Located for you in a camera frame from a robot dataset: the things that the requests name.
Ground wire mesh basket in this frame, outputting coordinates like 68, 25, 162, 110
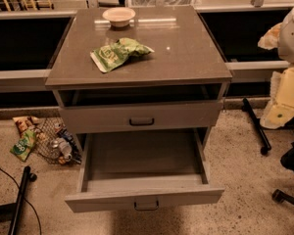
34, 117, 81, 165

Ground plastic bottle in basket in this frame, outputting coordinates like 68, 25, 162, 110
50, 138, 73, 160

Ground black floor cable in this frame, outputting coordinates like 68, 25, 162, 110
0, 152, 43, 235

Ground grey drawer cabinet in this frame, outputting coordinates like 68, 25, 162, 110
46, 6, 231, 148

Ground black stand leg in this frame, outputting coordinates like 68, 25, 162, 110
242, 98, 271, 156
0, 166, 36, 235

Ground black stand leg right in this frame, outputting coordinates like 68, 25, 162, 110
242, 98, 271, 156

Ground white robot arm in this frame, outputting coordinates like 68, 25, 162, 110
258, 8, 294, 129

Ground brown snack bag on floor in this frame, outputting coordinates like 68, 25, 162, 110
13, 116, 40, 134

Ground white paper bowl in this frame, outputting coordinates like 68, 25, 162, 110
102, 7, 135, 27

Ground grey drawer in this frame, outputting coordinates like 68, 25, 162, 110
66, 129, 224, 212
59, 101, 222, 134

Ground green snack bag on floor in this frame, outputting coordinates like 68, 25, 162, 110
10, 129, 36, 162

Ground black caster leg right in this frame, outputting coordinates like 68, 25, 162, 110
271, 189, 294, 206

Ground green chip bag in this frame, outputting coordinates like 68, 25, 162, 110
90, 37, 154, 73

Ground black stand leg left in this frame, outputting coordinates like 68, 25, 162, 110
0, 166, 36, 235

